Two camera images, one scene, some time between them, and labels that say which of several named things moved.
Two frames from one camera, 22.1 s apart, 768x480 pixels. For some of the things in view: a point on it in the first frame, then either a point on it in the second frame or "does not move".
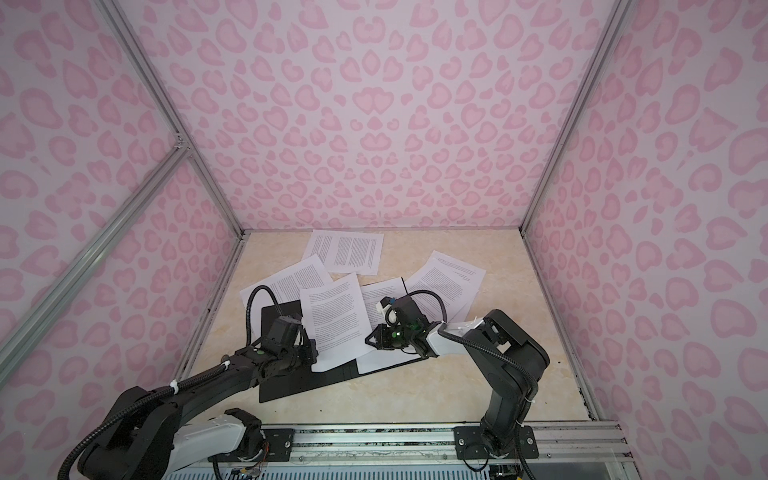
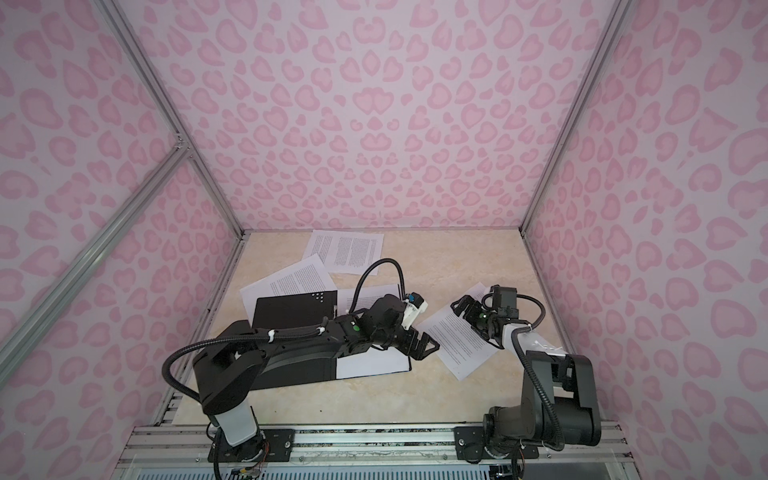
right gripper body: (395, 337) -> (481, 320)
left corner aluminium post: (138, 54) does not move
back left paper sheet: (347, 252) does not move
